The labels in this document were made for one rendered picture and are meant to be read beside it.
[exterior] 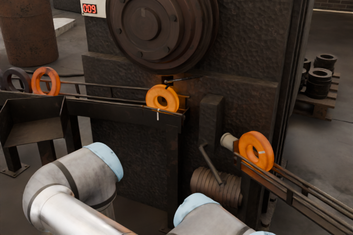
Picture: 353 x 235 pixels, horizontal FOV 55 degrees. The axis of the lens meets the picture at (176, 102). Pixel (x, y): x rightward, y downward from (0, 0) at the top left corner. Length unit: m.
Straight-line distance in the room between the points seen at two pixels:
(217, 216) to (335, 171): 2.00
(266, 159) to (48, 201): 0.76
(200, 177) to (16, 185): 1.34
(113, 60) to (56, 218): 1.10
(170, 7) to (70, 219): 0.82
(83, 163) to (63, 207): 0.16
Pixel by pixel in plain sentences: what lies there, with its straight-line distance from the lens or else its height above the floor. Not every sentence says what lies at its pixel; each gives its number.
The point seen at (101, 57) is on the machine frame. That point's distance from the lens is 1.71.
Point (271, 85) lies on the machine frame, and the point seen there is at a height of 0.87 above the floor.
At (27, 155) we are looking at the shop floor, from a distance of 2.65.
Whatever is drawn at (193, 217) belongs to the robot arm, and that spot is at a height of 1.03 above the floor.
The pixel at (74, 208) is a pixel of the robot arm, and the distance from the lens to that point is 0.67.
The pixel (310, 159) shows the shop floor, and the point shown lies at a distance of 2.57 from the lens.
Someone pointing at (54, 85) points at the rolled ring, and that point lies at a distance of 1.91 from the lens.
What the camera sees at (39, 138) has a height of 0.60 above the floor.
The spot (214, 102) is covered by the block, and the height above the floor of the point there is 0.80.
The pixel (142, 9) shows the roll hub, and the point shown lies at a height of 1.17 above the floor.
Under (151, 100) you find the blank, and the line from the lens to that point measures 1.54.
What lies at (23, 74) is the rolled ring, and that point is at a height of 0.72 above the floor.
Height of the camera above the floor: 1.43
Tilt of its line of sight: 27 degrees down
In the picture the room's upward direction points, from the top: straight up
